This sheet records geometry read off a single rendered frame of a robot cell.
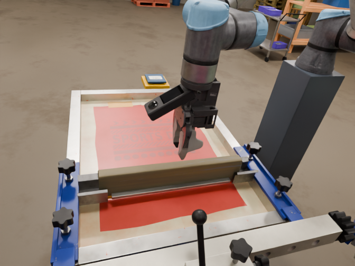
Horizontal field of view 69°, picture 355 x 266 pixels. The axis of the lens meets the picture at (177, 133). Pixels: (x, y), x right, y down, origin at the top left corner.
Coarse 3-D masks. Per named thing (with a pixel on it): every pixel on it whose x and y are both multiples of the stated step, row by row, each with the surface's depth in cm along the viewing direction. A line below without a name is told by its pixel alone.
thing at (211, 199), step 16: (144, 112) 110; (208, 144) 97; (176, 160) 87; (176, 192) 76; (192, 192) 77; (208, 192) 77; (224, 192) 78; (192, 208) 72; (208, 208) 72; (224, 208) 73
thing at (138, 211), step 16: (96, 112) 106; (112, 112) 107; (128, 112) 109; (96, 128) 97; (96, 144) 89; (112, 144) 90; (112, 160) 84; (128, 160) 85; (144, 160) 86; (160, 160) 86; (112, 208) 69; (128, 208) 69; (144, 208) 70; (160, 208) 70; (176, 208) 71; (112, 224) 65; (128, 224) 65; (144, 224) 66
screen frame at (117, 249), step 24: (72, 96) 107; (96, 96) 112; (120, 96) 116; (144, 96) 119; (72, 120) 93; (216, 120) 105; (72, 144) 83; (264, 216) 68; (120, 240) 58; (144, 240) 59; (168, 240) 59; (192, 240) 60
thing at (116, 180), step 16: (192, 160) 72; (208, 160) 73; (224, 160) 74; (240, 160) 75; (112, 176) 64; (128, 176) 66; (144, 176) 68; (160, 176) 69; (176, 176) 71; (192, 176) 73; (208, 176) 75; (224, 176) 77; (112, 192) 68
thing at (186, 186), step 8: (184, 184) 73; (192, 184) 74; (200, 184) 74; (208, 184) 75; (216, 184) 76; (120, 192) 68; (128, 192) 69; (136, 192) 69; (144, 192) 69; (152, 192) 70; (160, 192) 71
